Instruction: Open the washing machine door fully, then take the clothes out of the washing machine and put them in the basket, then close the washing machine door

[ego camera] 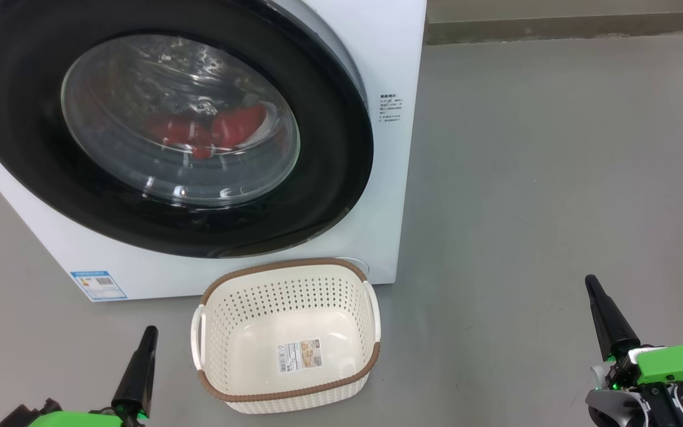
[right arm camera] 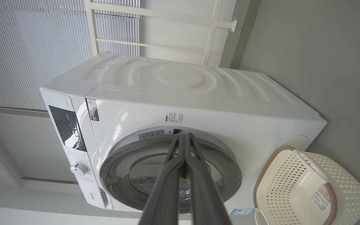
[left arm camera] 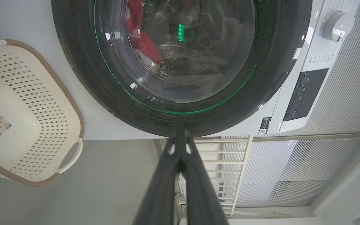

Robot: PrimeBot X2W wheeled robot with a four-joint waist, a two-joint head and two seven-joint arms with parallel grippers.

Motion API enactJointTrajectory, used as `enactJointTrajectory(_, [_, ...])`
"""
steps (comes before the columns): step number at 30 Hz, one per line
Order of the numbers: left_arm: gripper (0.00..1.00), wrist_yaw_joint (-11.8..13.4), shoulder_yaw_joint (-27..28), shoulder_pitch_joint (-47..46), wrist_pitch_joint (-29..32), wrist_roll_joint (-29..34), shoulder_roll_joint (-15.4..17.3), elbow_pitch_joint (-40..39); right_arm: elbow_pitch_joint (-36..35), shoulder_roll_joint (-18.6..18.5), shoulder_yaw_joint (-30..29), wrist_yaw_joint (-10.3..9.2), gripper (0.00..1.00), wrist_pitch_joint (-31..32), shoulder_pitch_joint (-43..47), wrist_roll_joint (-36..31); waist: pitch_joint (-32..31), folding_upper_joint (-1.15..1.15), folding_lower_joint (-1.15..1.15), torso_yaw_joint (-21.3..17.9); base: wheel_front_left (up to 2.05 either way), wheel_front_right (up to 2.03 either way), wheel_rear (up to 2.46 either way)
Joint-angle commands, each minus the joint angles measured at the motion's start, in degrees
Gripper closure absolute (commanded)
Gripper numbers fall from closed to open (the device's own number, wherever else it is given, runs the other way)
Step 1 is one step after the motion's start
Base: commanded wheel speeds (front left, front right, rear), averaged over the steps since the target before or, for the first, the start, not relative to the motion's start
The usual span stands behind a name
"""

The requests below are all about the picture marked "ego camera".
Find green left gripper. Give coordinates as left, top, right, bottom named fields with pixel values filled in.
left=0, top=326, right=158, bottom=427

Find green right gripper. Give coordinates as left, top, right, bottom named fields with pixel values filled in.
left=585, top=275, right=683, bottom=427

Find red and white clothes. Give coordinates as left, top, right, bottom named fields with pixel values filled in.
left=143, top=104, right=268, bottom=160

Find black round glass washer door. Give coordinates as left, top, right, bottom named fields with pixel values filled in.
left=0, top=0, right=375, bottom=259

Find product label sticker with barcode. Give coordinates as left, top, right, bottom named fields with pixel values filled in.
left=276, top=338, right=323, bottom=374

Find cream laundry basket brown rim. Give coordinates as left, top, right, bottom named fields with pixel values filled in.
left=190, top=258, right=381, bottom=415

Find white front-load washing machine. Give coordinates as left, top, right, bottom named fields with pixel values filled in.
left=0, top=0, right=428, bottom=302

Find blue energy label sticker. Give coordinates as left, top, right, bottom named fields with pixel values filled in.
left=71, top=270, right=127, bottom=301

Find printed warning text sticker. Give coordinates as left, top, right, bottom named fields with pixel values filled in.
left=379, top=93, right=403, bottom=126

